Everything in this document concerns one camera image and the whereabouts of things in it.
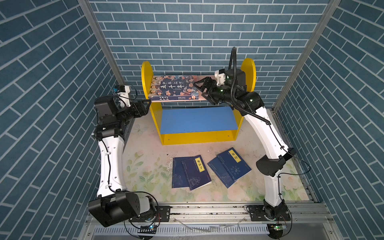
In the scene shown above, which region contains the navy book under right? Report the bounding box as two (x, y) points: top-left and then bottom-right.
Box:
(208, 157), (236, 189)

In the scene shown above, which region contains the navy book yellow label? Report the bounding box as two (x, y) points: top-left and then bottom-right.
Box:
(181, 155), (212, 191)
(217, 148), (252, 182)

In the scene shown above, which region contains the colourful illustrated history book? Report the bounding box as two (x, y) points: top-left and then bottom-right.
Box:
(149, 75), (199, 101)

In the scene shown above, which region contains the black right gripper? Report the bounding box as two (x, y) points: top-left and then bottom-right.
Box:
(194, 76), (237, 105)

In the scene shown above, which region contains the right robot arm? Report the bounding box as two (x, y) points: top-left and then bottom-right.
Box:
(193, 69), (296, 220)

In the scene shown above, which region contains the yellow pink blue bookshelf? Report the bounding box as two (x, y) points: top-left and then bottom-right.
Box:
(140, 57), (257, 146)

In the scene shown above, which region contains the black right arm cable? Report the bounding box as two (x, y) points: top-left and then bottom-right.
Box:
(227, 47), (311, 211)

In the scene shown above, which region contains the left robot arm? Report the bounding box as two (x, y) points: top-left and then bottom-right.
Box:
(88, 95), (160, 227)

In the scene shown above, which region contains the aluminium frame rail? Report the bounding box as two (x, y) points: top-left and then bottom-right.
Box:
(79, 202), (342, 240)

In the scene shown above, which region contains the navy book leftmost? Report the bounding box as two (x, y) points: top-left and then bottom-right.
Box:
(172, 157), (191, 189)

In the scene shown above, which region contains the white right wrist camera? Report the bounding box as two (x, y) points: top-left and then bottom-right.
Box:
(214, 69), (226, 87)

